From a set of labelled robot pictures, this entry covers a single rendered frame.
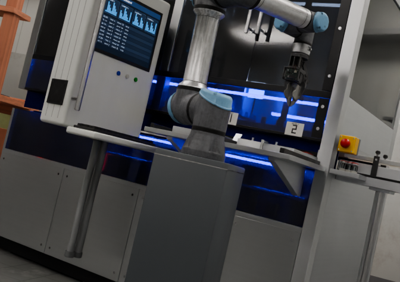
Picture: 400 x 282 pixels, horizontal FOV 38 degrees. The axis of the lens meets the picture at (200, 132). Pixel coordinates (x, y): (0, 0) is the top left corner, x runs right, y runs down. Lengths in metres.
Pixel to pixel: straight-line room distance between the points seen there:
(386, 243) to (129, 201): 3.38
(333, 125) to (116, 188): 1.21
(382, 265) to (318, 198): 3.40
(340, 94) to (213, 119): 0.86
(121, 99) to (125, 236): 0.72
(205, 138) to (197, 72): 0.27
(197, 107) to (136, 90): 1.03
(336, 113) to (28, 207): 1.89
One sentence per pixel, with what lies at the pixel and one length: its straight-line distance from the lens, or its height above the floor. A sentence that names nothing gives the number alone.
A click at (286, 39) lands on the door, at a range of 2.78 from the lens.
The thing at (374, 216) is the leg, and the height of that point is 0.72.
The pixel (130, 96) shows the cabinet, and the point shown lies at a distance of 2.90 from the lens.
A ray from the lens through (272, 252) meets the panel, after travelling 2.64.
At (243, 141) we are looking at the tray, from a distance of 2.44.
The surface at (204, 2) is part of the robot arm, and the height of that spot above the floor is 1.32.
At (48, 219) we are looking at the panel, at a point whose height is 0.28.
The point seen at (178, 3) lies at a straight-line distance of 3.15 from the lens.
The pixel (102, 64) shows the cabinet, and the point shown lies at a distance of 2.76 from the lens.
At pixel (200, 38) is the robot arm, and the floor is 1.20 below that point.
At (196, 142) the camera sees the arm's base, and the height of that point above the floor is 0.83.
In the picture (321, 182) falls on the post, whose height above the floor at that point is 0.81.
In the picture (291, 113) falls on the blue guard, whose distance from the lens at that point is 2.66.
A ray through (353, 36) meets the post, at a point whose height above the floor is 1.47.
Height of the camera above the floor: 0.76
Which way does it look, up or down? 3 degrees up
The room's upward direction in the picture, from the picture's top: 13 degrees clockwise
